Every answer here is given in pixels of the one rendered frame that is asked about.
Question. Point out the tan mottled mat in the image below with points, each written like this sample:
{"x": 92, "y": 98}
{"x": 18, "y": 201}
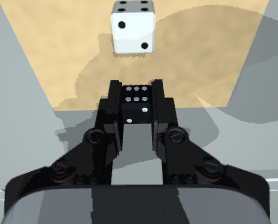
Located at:
{"x": 199, "y": 50}

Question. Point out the black die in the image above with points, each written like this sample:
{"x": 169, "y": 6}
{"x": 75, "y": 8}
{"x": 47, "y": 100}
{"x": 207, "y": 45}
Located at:
{"x": 136, "y": 104}

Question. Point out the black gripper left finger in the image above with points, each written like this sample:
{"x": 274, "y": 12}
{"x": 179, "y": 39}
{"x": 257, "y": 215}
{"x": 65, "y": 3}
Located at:
{"x": 89, "y": 163}

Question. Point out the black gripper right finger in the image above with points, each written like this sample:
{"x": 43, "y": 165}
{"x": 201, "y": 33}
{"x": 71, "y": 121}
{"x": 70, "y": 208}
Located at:
{"x": 182, "y": 159}

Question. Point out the white die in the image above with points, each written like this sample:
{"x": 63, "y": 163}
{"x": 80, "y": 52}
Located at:
{"x": 133, "y": 26}

